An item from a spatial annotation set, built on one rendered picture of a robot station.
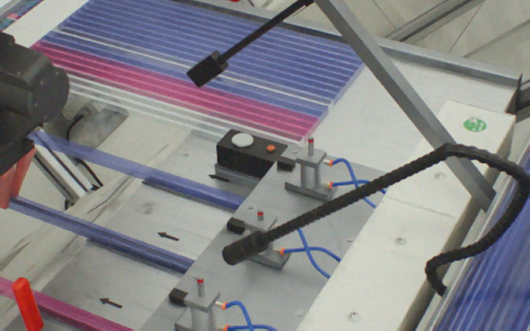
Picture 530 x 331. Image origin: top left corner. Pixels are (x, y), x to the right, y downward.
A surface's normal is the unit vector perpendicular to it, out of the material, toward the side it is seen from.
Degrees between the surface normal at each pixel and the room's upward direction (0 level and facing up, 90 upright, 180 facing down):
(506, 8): 0
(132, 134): 0
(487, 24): 0
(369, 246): 46
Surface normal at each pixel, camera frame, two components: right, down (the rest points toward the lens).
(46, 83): 0.87, 0.29
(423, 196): -0.03, -0.78
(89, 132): 0.62, -0.35
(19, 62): -0.07, -0.59
